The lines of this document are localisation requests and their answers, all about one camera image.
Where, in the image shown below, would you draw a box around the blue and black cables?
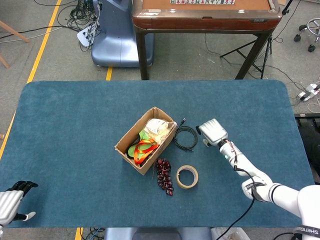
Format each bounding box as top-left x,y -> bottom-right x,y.
81,226 -> 106,240

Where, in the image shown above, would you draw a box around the teal fabric table mat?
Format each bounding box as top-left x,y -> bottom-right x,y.
0,79 -> 320,229

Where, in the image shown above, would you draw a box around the row of face-up mahjong tiles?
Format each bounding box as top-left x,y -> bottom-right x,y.
170,0 -> 236,5

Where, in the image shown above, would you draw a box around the yellow packing tape roll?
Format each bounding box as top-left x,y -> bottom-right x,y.
176,164 -> 199,190

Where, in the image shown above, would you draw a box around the grey-blue own robot torso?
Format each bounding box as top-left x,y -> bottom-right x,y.
103,227 -> 212,240

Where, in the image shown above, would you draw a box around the black cable along right arm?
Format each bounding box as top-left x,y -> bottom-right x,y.
216,162 -> 266,240

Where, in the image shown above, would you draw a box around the white power strip red switch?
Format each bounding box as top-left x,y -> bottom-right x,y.
297,83 -> 320,102

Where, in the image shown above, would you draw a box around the wooden easel frame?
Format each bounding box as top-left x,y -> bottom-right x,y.
0,20 -> 31,69

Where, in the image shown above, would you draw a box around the cardboard box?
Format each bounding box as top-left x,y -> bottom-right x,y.
114,106 -> 178,176

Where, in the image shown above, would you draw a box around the brown mahjong table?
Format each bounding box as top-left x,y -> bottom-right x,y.
131,0 -> 283,81

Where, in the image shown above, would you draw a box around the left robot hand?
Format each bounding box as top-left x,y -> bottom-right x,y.
0,180 -> 39,226

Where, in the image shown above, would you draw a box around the tangle of black floor cables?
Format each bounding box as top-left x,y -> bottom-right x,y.
57,0 -> 101,52

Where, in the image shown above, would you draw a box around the white crumpled plastic bag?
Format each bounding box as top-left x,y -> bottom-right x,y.
211,226 -> 248,240

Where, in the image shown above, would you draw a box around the black equipment case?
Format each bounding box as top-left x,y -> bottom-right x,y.
294,113 -> 320,186

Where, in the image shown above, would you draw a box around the clear bag of yellow snacks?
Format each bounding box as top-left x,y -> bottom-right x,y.
145,118 -> 176,145

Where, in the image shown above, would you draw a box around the dark red grape bunch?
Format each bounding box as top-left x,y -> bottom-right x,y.
152,157 -> 175,197

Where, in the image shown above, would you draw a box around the green foam pieces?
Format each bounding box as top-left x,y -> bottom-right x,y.
127,129 -> 157,161

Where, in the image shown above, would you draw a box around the black USB cable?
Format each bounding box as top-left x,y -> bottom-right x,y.
173,117 -> 198,153

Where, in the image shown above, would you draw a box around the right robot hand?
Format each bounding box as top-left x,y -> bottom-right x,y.
195,118 -> 229,148

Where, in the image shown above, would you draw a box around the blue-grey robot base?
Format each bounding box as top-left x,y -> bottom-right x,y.
91,0 -> 155,68

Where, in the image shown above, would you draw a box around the black tripod stand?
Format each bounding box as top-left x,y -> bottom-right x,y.
219,0 -> 293,80

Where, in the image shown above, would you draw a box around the orange ribbon lanyard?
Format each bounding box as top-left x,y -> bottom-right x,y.
133,139 -> 160,165

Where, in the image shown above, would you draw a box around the chrome rolling stool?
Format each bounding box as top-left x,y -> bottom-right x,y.
293,17 -> 320,53

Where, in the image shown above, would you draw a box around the black printed strap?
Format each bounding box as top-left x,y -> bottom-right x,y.
291,225 -> 320,238

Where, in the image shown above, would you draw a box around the white power strip with plugs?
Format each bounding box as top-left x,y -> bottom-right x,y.
76,24 -> 97,47

